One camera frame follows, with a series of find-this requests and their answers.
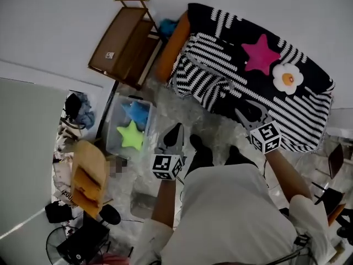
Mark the clear plastic storage bin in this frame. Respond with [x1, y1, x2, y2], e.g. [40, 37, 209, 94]
[101, 94, 157, 158]

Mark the black box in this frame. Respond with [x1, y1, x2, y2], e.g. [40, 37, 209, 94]
[56, 216, 110, 263]

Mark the black floor fan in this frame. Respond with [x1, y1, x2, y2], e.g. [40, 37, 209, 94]
[45, 227, 67, 265]

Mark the dark brown chair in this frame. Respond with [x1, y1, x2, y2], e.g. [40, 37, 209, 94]
[314, 142, 345, 180]

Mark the grey flat box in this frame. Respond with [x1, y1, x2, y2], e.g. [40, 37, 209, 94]
[130, 191, 158, 219]

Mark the person's left leg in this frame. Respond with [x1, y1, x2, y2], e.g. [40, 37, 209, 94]
[184, 134, 215, 178]

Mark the brown wooden shelf cart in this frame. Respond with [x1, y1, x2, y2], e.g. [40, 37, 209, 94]
[88, 0, 163, 91]

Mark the orange sofa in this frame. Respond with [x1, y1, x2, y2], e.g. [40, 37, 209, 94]
[156, 10, 191, 83]

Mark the pile of clothes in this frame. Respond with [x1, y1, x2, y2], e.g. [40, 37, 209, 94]
[62, 91, 96, 131]

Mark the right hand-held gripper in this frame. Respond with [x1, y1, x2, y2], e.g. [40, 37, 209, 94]
[234, 99, 282, 155]

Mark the black white striped blanket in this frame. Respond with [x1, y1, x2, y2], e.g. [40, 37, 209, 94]
[171, 2, 336, 153]

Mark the person's leg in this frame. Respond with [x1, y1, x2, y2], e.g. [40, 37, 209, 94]
[184, 134, 215, 178]
[224, 145, 259, 171]

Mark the black round stool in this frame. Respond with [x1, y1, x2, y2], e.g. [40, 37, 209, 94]
[99, 204, 122, 226]

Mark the green star pillow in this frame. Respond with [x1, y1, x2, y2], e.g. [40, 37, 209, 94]
[116, 119, 145, 151]

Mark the person's right leg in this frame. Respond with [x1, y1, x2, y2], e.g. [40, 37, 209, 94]
[224, 145, 259, 171]

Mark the pink star pillow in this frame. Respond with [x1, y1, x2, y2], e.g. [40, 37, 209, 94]
[240, 33, 282, 76]

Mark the blue star pillow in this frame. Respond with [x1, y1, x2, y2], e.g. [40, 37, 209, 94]
[121, 100, 151, 130]

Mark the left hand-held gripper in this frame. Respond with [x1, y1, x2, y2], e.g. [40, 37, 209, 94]
[150, 122, 186, 182]

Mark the person's white shirt torso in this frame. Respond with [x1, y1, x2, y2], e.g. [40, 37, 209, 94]
[131, 164, 338, 265]

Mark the black orange chair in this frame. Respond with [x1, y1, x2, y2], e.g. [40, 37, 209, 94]
[311, 181, 353, 239]

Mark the person's left forearm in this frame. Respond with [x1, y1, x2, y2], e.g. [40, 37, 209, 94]
[150, 177, 178, 229]

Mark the brown cardboard box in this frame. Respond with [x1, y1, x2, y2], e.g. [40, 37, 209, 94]
[70, 139, 114, 219]

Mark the person's right forearm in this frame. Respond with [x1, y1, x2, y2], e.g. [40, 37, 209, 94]
[265, 149, 313, 204]

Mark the white flower pillow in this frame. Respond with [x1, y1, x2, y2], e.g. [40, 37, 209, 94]
[272, 63, 304, 96]

